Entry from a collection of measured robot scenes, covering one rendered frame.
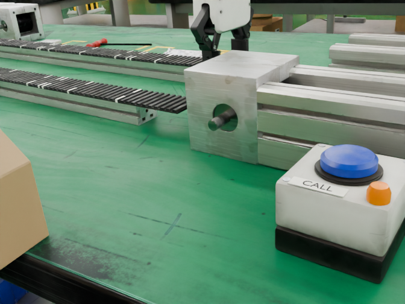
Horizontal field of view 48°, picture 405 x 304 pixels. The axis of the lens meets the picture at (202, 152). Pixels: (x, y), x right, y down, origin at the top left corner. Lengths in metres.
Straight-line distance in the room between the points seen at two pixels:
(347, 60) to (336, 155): 0.29
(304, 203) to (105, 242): 0.17
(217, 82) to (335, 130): 0.13
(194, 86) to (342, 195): 0.24
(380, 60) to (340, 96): 0.18
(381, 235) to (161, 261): 0.16
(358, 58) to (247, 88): 0.20
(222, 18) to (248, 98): 0.26
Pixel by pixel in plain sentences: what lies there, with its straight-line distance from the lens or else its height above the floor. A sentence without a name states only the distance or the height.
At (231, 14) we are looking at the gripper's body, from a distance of 0.72.
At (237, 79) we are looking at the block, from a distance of 0.46.
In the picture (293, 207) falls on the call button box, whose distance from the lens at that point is 0.33.
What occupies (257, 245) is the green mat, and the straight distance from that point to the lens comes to 0.37.
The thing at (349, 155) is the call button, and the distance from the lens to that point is 0.34.
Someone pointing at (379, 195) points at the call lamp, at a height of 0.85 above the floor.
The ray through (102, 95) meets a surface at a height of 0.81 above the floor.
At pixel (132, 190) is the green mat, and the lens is 0.46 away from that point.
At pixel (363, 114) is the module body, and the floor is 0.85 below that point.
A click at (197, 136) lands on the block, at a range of 0.51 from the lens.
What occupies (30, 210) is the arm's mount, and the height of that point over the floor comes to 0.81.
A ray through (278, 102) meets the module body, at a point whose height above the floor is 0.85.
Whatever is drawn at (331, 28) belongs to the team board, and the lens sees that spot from 3.53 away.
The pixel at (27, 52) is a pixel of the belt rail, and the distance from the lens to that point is 1.12.
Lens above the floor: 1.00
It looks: 25 degrees down
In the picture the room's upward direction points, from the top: 4 degrees counter-clockwise
